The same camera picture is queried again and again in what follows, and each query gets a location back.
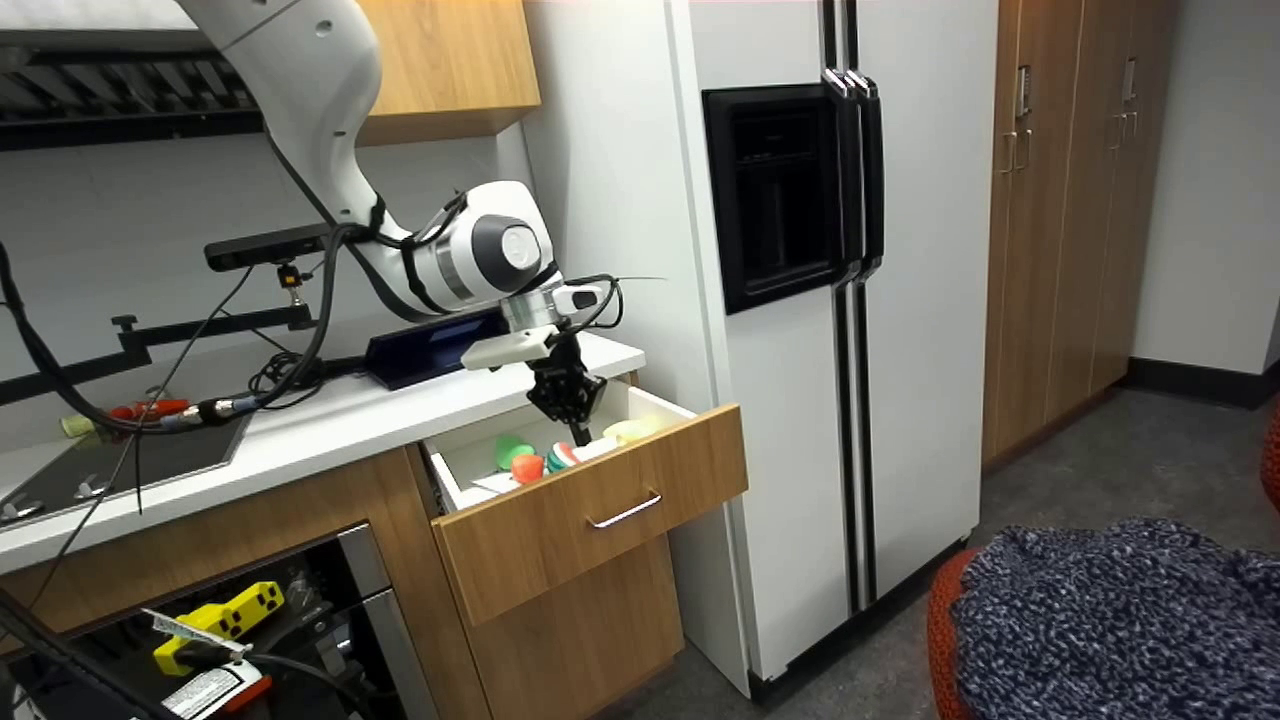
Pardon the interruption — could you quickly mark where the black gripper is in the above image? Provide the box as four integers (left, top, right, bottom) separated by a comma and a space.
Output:
523, 332, 610, 453

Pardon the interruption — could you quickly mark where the wooden drawer with metal handle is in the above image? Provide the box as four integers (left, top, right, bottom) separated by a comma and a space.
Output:
421, 375, 750, 633

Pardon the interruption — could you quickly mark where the green toy ball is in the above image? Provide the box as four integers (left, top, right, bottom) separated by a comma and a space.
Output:
487, 432, 536, 473

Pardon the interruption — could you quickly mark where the pale yellow toy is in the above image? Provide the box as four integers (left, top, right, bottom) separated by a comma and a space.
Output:
594, 408, 670, 453

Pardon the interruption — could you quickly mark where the dark blue flat device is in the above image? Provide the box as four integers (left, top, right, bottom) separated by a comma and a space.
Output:
360, 313, 511, 393

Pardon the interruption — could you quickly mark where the wooden cabinet door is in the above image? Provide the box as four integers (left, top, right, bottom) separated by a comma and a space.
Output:
454, 536, 692, 720

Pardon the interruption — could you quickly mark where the white countertop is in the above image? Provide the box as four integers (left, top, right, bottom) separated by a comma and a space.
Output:
0, 332, 650, 581

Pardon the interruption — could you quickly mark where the white fridge with black dispenser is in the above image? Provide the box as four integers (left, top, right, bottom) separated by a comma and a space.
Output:
523, 0, 1004, 710

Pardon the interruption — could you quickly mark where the steel appliance panel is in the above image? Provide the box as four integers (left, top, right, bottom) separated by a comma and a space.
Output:
331, 518, 442, 720

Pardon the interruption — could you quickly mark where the wooden base cabinet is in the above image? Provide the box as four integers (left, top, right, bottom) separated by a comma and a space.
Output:
0, 446, 692, 720

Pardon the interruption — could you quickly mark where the black mat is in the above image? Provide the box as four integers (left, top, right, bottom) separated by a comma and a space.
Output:
0, 412, 254, 527

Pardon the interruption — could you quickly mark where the white printed label packet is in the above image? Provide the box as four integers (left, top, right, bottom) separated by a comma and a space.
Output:
156, 655, 277, 720

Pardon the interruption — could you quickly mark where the black robot table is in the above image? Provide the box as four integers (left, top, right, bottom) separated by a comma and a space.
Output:
0, 536, 405, 720

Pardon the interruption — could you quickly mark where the tall wooden closet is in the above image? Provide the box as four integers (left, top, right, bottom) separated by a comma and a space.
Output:
980, 0, 1184, 473

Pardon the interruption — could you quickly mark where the black range hood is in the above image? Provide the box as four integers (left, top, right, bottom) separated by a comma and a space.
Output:
0, 27, 270, 153

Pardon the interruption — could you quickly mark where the blue knit sweater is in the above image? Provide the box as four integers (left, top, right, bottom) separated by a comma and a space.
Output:
953, 518, 1280, 720

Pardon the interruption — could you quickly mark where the black stereo camera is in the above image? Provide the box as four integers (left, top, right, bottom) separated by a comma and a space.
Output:
198, 220, 336, 278

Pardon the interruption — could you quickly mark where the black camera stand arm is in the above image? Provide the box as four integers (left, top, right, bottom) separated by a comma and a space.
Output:
0, 257, 325, 412

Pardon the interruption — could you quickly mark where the wooden wall cabinet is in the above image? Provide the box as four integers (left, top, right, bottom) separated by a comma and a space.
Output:
357, 0, 547, 149

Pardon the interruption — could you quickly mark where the yellow power plug with cord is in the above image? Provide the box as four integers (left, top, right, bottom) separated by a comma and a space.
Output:
149, 578, 290, 679

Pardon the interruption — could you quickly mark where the red handled tool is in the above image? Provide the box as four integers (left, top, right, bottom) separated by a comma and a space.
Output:
56, 393, 197, 442

